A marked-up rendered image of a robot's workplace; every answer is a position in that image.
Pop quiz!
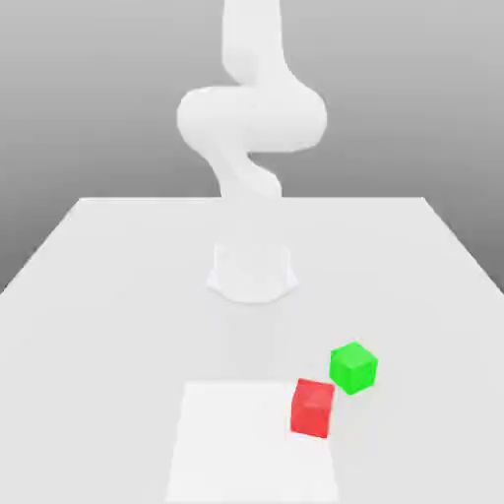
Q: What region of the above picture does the small green cube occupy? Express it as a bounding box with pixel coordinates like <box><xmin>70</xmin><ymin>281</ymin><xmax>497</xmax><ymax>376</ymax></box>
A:
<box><xmin>328</xmin><ymin>341</ymin><xmax>380</xmax><ymax>397</ymax></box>

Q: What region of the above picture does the small red cube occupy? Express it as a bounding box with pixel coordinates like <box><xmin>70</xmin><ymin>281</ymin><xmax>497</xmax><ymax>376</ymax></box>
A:
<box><xmin>289</xmin><ymin>377</ymin><xmax>337</xmax><ymax>440</ymax></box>

